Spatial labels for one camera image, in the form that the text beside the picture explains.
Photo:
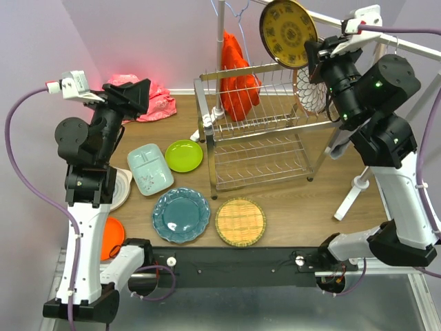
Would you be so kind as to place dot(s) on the pale blue rectangular dish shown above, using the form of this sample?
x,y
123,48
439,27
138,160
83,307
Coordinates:
x,y
150,169

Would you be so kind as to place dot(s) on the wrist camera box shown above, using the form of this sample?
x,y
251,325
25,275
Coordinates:
x,y
74,87
356,37

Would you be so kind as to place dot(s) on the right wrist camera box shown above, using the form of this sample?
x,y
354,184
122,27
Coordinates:
x,y
356,37

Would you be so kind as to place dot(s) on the steel two-tier dish rack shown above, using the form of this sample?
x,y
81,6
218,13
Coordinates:
x,y
270,145

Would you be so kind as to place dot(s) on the lime green plate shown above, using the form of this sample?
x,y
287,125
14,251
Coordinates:
x,y
184,156

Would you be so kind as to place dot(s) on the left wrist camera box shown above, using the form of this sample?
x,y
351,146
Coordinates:
x,y
74,87

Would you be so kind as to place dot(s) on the yellow patterned dark plate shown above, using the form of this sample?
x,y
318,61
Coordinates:
x,y
284,28

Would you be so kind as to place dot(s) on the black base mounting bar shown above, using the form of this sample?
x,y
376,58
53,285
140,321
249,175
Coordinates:
x,y
246,267

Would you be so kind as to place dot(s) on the large floral brown-rim plate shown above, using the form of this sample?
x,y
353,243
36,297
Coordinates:
x,y
310,97

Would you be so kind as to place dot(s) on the teal scalloped plate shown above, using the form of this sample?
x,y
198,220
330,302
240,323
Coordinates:
x,y
181,215

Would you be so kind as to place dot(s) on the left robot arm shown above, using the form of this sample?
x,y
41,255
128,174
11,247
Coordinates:
x,y
86,292

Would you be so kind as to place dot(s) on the orange cloth on hanger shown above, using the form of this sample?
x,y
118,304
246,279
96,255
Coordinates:
x,y
238,94

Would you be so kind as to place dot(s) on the pink plastic bag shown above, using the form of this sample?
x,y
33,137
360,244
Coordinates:
x,y
161,104

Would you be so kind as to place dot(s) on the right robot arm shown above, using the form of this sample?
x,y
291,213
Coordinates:
x,y
367,104

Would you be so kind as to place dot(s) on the orange plate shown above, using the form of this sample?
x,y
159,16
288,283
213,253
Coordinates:
x,y
113,238

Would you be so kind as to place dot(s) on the woven bamboo tray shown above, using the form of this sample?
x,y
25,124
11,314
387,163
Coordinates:
x,y
240,222

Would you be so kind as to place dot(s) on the grey hanging towel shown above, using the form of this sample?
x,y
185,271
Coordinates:
x,y
340,145

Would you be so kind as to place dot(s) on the white clothes rack frame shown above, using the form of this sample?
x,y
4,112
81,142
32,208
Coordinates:
x,y
389,36

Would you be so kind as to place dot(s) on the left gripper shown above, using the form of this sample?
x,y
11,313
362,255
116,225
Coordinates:
x,y
119,96

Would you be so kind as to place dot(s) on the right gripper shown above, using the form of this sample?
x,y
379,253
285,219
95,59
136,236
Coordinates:
x,y
314,52

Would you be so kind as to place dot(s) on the white ringed grey plate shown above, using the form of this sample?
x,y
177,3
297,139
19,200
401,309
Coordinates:
x,y
121,189

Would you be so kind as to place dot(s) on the blue wire hanger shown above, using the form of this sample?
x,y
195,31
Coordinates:
x,y
241,24

